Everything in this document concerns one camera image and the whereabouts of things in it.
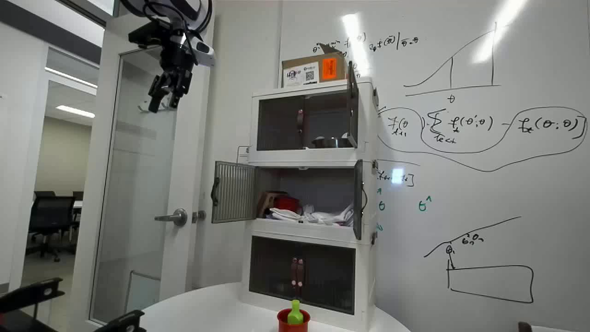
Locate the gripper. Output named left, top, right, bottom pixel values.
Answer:
left=147, top=42, right=195, bottom=114

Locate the cabinet door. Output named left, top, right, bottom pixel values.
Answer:
left=353, top=159, right=368, bottom=241
left=297, top=241, right=356, bottom=316
left=256, top=95, right=305, bottom=151
left=346, top=62, right=360, bottom=148
left=211, top=160, right=257, bottom=225
left=249, top=237, right=298, bottom=308

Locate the white towel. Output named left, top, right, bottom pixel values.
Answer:
left=269, top=203, right=355, bottom=227

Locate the white three-tier cabinet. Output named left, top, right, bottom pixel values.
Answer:
left=211, top=62, right=381, bottom=332

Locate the ceiling light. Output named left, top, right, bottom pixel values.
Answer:
left=55, top=105, right=96, bottom=119
left=45, top=66, right=98, bottom=89

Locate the glass room door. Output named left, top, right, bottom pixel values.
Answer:
left=67, top=13, right=216, bottom=332

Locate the cardboard box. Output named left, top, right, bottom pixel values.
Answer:
left=281, top=43, right=349, bottom=88

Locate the brown wooden block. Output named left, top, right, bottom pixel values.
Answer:
left=257, top=191, right=287, bottom=218

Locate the red box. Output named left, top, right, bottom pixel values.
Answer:
left=276, top=196, right=301, bottom=213

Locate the metal bowl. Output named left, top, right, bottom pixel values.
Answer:
left=311, top=135, right=354, bottom=149

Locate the row of office chairs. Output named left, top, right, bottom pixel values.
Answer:
left=27, top=190, right=85, bottom=263

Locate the green bottle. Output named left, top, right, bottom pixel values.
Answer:
left=287, top=299, right=304, bottom=325

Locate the red cup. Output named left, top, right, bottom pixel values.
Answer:
left=277, top=309, right=311, bottom=332

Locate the whiteboard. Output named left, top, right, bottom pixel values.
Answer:
left=279, top=0, right=590, bottom=332

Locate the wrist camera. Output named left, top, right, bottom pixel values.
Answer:
left=128, top=20, right=163, bottom=50

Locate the black mount bracket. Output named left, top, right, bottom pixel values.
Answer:
left=0, top=277, right=65, bottom=315
left=94, top=309, right=147, bottom=332

